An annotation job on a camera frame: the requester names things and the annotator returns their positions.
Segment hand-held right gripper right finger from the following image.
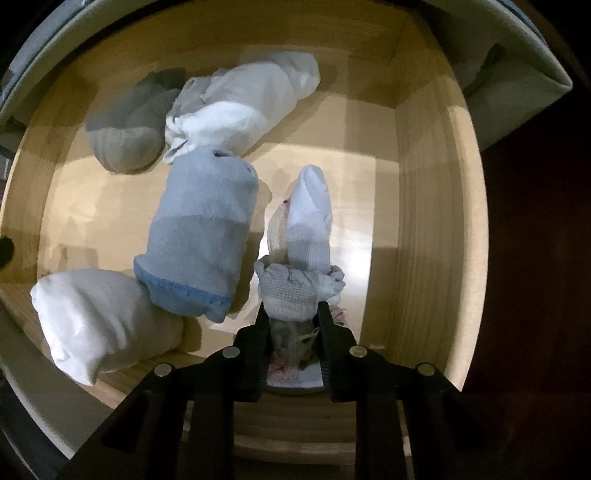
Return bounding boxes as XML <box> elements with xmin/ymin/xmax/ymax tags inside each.
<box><xmin>316</xmin><ymin>301</ymin><xmax>490</xmax><ymax>480</ymax></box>

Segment light blue sock roll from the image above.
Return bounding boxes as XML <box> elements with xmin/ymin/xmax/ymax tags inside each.
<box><xmin>133</xmin><ymin>148</ymin><xmax>259</xmax><ymax>324</ymax></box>

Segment grey rolled socks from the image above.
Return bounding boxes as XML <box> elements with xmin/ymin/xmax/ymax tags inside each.
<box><xmin>84</xmin><ymin>68</ymin><xmax>188</xmax><ymax>175</ymax></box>

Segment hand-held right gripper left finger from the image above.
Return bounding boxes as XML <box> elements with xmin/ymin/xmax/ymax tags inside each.
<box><xmin>55</xmin><ymin>302</ymin><xmax>273</xmax><ymax>480</ymax></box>

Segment white and grey sock bundle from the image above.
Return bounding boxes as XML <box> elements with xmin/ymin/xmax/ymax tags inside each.
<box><xmin>163</xmin><ymin>51</ymin><xmax>321</xmax><ymax>164</ymax></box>

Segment wooden drawer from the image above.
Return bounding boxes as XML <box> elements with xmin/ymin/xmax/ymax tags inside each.
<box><xmin>0</xmin><ymin>0</ymin><xmax>490</xmax><ymax>467</ymax></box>

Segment white rolled underwear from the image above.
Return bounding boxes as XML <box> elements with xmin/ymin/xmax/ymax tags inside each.
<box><xmin>30</xmin><ymin>269</ymin><xmax>185</xmax><ymax>387</ymax></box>

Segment grey upholstered bed frame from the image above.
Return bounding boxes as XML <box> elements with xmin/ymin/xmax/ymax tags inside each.
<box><xmin>0</xmin><ymin>0</ymin><xmax>573</xmax><ymax>151</ymax></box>

